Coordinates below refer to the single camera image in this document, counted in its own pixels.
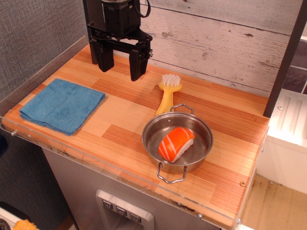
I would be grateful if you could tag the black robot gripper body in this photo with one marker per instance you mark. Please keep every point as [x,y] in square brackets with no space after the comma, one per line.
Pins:
[123,26]

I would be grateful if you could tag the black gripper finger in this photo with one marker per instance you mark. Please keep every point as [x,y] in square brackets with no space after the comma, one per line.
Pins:
[138,63]
[103,55]

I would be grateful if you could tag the yellow dish brush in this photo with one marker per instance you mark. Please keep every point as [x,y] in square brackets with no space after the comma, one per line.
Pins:
[170,83]

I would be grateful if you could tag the blue folded towel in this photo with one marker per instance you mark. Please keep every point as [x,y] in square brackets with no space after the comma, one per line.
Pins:
[62,106]

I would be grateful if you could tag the toy salmon sushi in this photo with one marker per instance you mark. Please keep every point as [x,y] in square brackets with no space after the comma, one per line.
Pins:
[175,143]

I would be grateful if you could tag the clear acrylic edge guard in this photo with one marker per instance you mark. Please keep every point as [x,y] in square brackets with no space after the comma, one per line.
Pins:
[140,166]

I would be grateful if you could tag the silver dispenser panel with buttons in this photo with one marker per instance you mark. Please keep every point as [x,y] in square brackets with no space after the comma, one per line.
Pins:
[119,214]

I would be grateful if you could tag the white toy sink unit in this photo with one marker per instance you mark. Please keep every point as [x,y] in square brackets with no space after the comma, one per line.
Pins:
[284,154]

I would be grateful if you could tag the orange object bottom left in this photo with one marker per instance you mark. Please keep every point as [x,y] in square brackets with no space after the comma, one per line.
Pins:
[24,225]

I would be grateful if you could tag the dark right shelf post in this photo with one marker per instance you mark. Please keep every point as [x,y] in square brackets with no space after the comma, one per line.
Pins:
[287,59]

